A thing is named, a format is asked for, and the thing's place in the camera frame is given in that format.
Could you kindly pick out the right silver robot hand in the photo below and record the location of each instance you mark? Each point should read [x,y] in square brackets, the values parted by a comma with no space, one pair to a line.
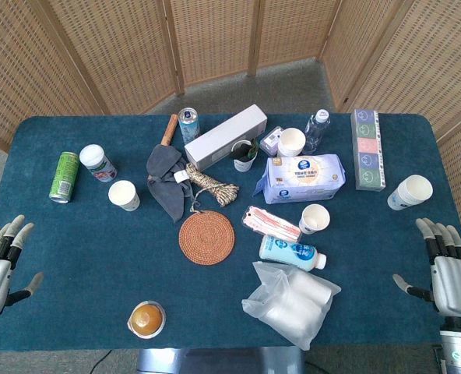
[454,286]

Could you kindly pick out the white paper cup green flower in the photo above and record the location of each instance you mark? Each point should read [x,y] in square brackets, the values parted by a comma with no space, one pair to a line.
[124,196]

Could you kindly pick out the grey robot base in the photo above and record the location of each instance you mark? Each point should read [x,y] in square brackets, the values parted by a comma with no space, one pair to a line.
[219,360]

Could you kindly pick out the white paper cup blue print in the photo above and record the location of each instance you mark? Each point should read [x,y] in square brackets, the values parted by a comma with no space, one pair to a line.
[409,192]

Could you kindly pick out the white paper cup blue flower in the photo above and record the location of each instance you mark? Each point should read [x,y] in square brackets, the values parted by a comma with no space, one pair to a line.
[314,220]

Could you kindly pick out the orange jelly cup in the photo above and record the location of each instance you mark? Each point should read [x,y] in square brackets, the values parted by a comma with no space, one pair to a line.
[146,319]

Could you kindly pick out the round woven rattan coaster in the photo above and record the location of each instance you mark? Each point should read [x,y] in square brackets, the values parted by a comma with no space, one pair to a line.
[206,237]

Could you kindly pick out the white paper cup centre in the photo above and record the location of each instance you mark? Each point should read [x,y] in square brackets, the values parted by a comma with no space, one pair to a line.
[291,142]

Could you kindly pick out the white paper cup holding items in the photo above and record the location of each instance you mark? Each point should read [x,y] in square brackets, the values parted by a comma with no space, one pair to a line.
[241,163]

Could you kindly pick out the green drink can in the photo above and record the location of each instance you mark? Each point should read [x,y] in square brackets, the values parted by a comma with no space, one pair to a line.
[65,177]

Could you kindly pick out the white-lidded snack canister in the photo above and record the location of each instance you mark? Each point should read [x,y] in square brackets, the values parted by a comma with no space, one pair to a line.
[98,163]

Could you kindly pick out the multicolour tissue pack row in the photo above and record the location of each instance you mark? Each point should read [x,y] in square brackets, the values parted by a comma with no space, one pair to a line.
[367,150]

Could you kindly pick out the clear plastic bag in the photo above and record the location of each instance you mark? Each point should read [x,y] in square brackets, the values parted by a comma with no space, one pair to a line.
[293,304]

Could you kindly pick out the light blue milk bottle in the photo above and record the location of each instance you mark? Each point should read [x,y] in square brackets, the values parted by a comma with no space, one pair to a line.
[291,252]

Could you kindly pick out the blue tissue pack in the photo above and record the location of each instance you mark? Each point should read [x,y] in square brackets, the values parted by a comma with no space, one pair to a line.
[304,177]

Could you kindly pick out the pink razor blister pack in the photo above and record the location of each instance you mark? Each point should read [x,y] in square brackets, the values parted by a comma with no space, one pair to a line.
[271,224]

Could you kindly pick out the grey cloth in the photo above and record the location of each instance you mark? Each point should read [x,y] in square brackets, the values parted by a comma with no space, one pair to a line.
[168,175]

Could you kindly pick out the clear plastic water bottle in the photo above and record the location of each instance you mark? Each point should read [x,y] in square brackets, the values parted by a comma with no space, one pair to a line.
[317,130]

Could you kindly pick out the small purple box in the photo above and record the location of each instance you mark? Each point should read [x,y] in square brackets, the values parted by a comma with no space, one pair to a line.
[272,139]

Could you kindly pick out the light blue drink can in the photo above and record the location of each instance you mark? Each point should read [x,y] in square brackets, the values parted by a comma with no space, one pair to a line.
[188,126]

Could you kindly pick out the black foam pieces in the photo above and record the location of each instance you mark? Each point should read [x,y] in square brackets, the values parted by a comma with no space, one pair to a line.
[243,152]

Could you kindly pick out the woven bamboo folding screen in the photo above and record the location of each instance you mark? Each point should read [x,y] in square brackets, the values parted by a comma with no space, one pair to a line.
[117,58]

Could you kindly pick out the long white power strip box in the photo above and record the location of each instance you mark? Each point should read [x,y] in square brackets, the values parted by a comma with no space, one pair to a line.
[222,138]

